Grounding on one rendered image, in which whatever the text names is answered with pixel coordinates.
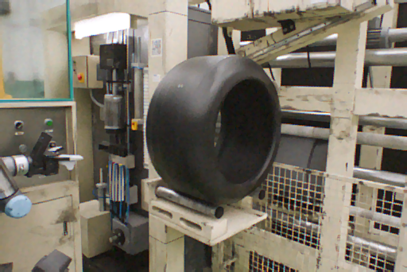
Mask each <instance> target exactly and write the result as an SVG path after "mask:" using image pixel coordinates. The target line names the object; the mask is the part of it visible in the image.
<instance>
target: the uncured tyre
mask: <svg viewBox="0 0 407 272"><path fill-rule="evenodd" d="M220 56H223V55H216V56H197V57H193V58H191V59H188V60H185V61H183V62H181V63H179V64H178V65H177V66H174V67H172V69H171V70H170V71H169V72H167V73H166V74H165V76H164V77H163V79H161V81H160V82H159V84H158V85H157V87H156V89H155V91H154V92H153V97H152V99H151V101H150V104H149V108H148V110H147V115H146V119H145V143H146V148H147V151H148V155H149V158H150V160H151V162H152V166H153V167H154V169H155V171H156V172H157V173H158V174H159V177H160V178H161V179H162V180H164V181H165V183H166V184H167V185H168V186H171V187H172V188H173V189H175V190H176V191H178V192H182V193H184V194H187V195H189V196H193V197H195V198H197V199H201V200H205V201H207V202H209V203H211V204H233V203H235V202H238V201H240V200H241V199H244V198H245V197H247V196H248V195H249V194H250V193H252V192H253V191H254V190H255V189H256V188H257V187H258V186H260V185H261V183H262V182H263V181H264V180H265V178H266V177H267V175H268V173H269V171H270V169H271V167H272V166H273V163H274V159H275V157H276V154H277V150H278V147H279V143H280V139H281V108H280V100H279V97H278V94H277V91H276V88H275V87H274V85H273V81H272V80H271V79H270V78H269V77H268V75H267V73H266V72H265V71H264V69H263V68H262V67H261V66H260V65H259V64H258V63H257V62H255V61H254V60H251V59H249V58H247V57H244V56H240V55H236V54H229V56H230V57H228V58H226V59H224V58H222V57H220ZM178 83H181V84H184V86H183V88H182V89H176V88H177V86H178ZM219 110H220V114H221V127H220V132H219V137H218V140H217V144H216V146H215V128H216V123H217V117H218V115H219Z"/></svg>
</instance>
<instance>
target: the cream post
mask: <svg viewBox="0 0 407 272"><path fill-rule="evenodd" d="M187 16H188V0H149V20H148V107H149V104H150V101H151V99H152V97H153V92H154V91H155V89H156V87H157V85H158V84H159V82H160V81H161V79H163V77H164V76H165V74H166V73H167V72H169V71H170V70H171V69H172V67H174V66H177V65H178V64H179V63H181V62H183V61H185V60H187V27H188V17H187ZM157 38H161V56H151V40H152V39H157ZM153 75H160V81H153ZM156 178H159V174H158V173H157V172H156V171H155V169H154V167H153V166H152V162H151V160H150V158H149V180H152V179H156ZM149 214H150V212H149ZM149 272H184V233H182V232H180V231H178V230H177V229H174V228H171V227H169V226H167V225H166V224H164V223H161V222H158V221H156V220H154V219H153V218H151V217H149Z"/></svg>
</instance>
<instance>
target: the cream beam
mask: <svg viewBox="0 0 407 272"><path fill-rule="evenodd" d="M310 1H311V0H211V23H212V24H213V25H217V26H220V25H234V26H235V28H234V30H239V31H247V30H260V29H271V28H277V27H281V23H278V22H277V21H278V20H289V19H290V20H293V21H301V20H307V19H312V18H318V17H327V16H332V17H333V16H338V15H343V14H351V13H353V11H354V10H355V0H329V1H325V2H317V3H313V4H310Z"/></svg>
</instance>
